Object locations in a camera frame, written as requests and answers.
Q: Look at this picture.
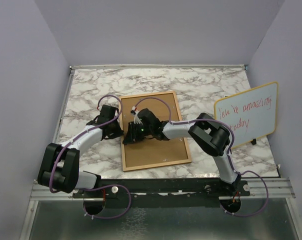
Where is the wooden picture frame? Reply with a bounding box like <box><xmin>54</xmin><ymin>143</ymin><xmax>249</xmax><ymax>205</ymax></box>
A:
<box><xmin>118</xmin><ymin>90</ymin><xmax>193</xmax><ymax>172</ymax></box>

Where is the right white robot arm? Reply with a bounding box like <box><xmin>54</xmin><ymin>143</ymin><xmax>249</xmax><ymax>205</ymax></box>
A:
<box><xmin>122</xmin><ymin>107</ymin><xmax>241</xmax><ymax>196</ymax></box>

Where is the aluminium rail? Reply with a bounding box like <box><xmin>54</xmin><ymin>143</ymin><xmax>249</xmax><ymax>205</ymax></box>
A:
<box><xmin>30</xmin><ymin>177</ymin><xmax>297</xmax><ymax>201</ymax></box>

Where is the black mounting base plate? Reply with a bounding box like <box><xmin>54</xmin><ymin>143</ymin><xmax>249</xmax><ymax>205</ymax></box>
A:
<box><xmin>73</xmin><ymin>178</ymin><xmax>250</xmax><ymax>209</ymax></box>

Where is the purple cable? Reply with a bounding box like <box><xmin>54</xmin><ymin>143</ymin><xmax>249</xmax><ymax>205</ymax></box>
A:
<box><xmin>48</xmin><ymin>94</ymin><xmax>133</xmax><ymax>221</ymax></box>
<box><xmin>130</xmin><ymin>97</ymin><xmax>270</xmax><ymax>218</ymax></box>

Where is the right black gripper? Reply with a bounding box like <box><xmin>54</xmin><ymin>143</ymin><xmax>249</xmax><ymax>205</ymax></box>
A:
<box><xmin>123</xmin><ymin>122</ymin><xmax>153</xmax><ymax>145</ymax></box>

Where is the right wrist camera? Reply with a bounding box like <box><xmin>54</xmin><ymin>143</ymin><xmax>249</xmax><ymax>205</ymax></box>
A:
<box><xmin>130</xmin><ymin>106</ymin><xmax>140</xmax><ymax>118</ymax></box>

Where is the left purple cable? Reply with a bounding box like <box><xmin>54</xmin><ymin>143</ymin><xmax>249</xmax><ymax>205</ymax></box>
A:
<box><xmin>48</xmin><ymin>94</ymin><xmax>133</xmax><ymax>221</ymax></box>

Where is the yellow rimmed whiteboard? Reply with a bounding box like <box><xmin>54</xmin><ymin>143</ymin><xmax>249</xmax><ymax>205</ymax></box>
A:
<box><xmin>213</xmin><ymin>81</ymin><xmax>279</xmax><ymax>148</ymax></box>

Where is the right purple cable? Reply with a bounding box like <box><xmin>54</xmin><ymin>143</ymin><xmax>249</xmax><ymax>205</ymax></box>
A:
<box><xmin>130</xmin><ymin>97</ymin><xmax>270</xmax><ymax>218</ymax></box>

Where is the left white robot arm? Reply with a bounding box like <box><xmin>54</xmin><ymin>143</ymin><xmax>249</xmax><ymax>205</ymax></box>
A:
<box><xmin>37</xmin><ymin>104</ymin><xmax>124</xmax><ymax>198</ymax></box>

